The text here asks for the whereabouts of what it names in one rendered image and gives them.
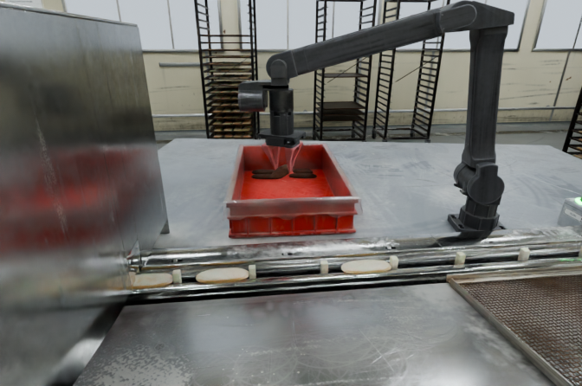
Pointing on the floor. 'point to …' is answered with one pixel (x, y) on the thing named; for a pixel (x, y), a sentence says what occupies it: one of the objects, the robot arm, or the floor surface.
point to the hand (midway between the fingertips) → (282, 167)
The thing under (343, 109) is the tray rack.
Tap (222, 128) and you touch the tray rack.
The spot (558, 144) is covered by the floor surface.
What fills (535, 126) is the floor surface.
